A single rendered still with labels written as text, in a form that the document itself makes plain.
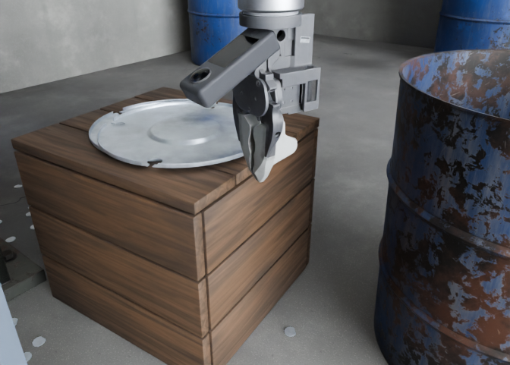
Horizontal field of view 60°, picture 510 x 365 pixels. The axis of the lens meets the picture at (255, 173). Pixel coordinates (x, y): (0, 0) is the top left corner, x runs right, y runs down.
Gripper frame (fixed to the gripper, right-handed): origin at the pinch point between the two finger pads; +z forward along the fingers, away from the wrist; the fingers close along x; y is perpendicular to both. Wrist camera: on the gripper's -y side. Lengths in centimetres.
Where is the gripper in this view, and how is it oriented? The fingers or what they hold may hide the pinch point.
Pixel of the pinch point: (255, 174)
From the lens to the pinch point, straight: 58.7
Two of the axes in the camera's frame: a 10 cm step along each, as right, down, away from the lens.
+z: 0.0, 8.9, 4.5
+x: -5.6, -3.8, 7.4
